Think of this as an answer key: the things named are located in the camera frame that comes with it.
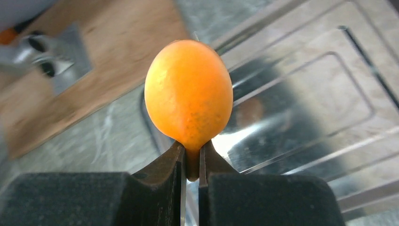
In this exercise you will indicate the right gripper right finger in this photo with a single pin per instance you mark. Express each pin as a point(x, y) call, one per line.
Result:
point(228, 198)

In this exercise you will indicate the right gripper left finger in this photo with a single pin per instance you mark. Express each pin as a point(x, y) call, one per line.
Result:
point(153, 196)

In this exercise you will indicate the orange fruit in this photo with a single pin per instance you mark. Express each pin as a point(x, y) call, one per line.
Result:
point(189, 96)

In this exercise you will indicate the metal tray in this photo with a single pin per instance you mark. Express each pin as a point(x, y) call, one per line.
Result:
point(316, 92)

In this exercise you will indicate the wooden board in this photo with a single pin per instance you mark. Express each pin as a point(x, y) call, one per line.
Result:
point(121, 38)

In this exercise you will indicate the metal stand bracket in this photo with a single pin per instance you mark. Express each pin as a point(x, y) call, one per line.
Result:
point(62, 58)

